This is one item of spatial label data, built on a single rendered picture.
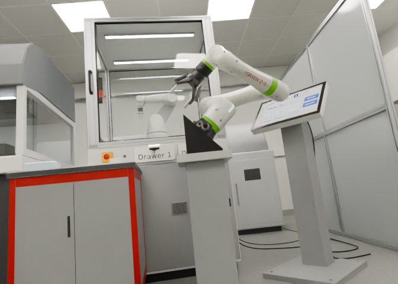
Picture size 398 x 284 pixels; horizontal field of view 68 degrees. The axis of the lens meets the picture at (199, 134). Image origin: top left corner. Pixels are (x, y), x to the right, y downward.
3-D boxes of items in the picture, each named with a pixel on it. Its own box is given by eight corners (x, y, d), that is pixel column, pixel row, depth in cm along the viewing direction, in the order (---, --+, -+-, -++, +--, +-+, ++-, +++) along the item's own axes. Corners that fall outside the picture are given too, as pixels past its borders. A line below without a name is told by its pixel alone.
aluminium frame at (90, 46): (226, 138, 223) (211, 15, 243) (87, 149, 209) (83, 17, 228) (207, 155, 316) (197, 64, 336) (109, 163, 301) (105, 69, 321)
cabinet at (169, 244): (244, 270, 205) (230, 156, 221) (92, 293, 190) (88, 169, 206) (218, 246, 298) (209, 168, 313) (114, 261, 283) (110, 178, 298)
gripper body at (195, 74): (207, 79, 175) (197, 91, 177) (198, 70, 178) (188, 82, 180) (202, 76, 168) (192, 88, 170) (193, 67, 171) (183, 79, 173)
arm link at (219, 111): (207, 131, 174) (228, 108, 177) (220, 136, 160) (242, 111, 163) (193, 116, 168) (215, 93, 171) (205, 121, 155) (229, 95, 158)
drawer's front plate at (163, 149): (175, 159, 214) (173, 144, 216) (134, 162, 209) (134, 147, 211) (175, 159, 215) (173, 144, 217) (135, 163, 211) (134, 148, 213)
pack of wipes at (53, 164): (61, 170, 159) (60, 162, 160) (55, 168, 149) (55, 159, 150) (31, 172, 156) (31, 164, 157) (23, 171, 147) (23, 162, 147)
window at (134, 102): (215, 133, 225) (201, 21, 243) (99, 142, 212) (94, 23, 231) (214, 133, 226) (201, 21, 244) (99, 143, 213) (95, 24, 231)
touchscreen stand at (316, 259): (336, 289, 151) (302, 101, 171) (263, 278, 183) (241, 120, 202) (367, 265, 186) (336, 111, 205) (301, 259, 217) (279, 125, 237)
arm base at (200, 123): (210, 134, 143) (218, 125, 144) (188, 115, 146) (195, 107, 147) (211, 146, 168) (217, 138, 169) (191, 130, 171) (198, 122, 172)
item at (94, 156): (228, 157, 221) (226, 138, 224) (87, 169, 206) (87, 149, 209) (208, 168, 313) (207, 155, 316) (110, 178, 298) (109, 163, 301)
